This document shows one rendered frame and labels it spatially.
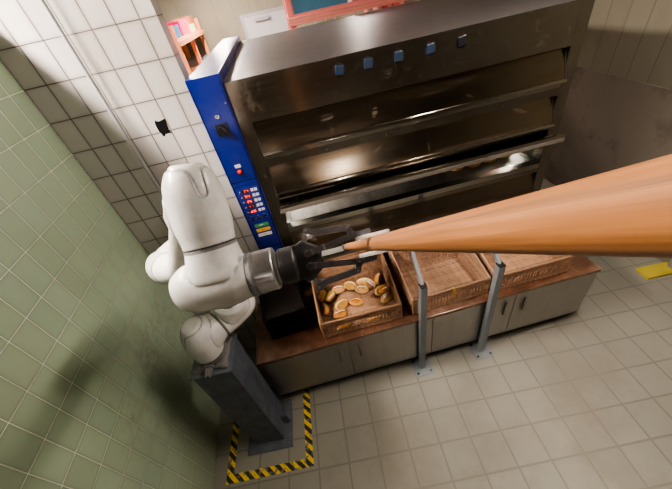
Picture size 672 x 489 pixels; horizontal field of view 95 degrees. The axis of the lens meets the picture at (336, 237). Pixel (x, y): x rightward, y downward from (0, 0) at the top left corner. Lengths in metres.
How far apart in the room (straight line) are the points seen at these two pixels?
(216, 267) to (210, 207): 0.11
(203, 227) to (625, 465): 2.61
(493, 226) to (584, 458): 2.52
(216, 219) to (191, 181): 0.08
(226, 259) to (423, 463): 2.07
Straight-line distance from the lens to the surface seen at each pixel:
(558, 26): 2.29
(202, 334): 1.63
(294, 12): 4.40
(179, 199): 0.61
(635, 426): 2.88
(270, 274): 0.60
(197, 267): 0.63
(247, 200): 1.94
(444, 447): 2.49
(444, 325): 2.38
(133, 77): 1.83
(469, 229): 0.20
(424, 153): 2.05
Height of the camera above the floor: 2.38
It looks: 39 degrees down
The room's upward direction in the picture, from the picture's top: 13 degrees counter-clockwise
